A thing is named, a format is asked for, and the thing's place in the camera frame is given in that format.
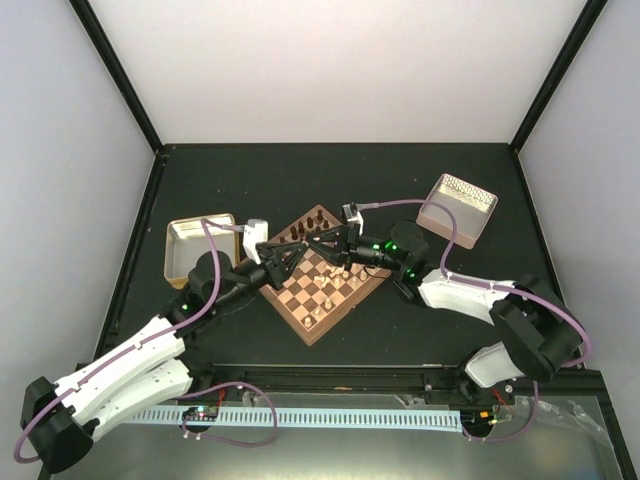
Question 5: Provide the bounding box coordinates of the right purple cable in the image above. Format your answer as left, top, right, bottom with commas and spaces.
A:
359, 199, 594, 444

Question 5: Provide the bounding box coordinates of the black mounting rail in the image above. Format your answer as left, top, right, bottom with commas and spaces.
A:
199, 364, 601, 401

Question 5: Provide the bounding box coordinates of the silver metal tray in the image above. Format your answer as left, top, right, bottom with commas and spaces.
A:
164, 217, 240, 290

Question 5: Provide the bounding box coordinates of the circuit board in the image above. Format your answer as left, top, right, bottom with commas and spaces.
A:
460, 410, 513, 426
182, 406, 218, 422

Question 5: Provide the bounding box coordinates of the right circuit board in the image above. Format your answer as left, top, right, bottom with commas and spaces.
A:
460, 410, 513, 426

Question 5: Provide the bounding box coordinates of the light blue slotted cable duct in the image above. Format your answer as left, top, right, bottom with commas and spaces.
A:
128, 405, 463, 433

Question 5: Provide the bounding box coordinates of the wooden chess board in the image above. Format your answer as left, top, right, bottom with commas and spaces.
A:
259, 204, 393, 347

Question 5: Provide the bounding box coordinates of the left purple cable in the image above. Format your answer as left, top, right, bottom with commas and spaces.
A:
12, 218, 251, 462

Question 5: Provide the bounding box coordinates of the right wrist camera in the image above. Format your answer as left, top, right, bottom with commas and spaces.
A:
341, 202, 364, 230

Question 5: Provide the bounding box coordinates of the left circuit board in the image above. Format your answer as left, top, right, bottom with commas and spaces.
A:
182, 406, 218, 422

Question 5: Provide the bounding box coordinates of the black frame post right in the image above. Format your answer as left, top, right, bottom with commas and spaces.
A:
509, 0, 608, 155

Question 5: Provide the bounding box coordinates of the black frame post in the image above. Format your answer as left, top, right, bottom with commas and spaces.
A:
69, 0, 164, 155
509, 0, 608, 155

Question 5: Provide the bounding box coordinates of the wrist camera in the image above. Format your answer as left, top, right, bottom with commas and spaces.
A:
341, 202, 364, 230
242, 219, 269, 264

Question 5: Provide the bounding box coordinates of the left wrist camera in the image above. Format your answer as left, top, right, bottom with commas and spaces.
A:
242, 219, 269, 264

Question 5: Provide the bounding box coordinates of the pink patterned metal tin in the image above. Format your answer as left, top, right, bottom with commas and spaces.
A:
416, 173, 498, 250

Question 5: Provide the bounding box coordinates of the purple cable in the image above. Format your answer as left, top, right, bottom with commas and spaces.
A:
12, 218, 251, 462
359, 199, 594, 444

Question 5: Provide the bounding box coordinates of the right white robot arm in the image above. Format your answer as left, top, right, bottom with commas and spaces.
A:
306, 221, 583, 403

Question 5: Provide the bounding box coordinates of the black frame post left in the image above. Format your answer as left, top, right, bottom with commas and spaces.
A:
69, 0, 164, 155

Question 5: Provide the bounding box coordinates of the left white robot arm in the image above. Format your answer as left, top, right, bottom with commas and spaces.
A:
14, 241, 307, 474

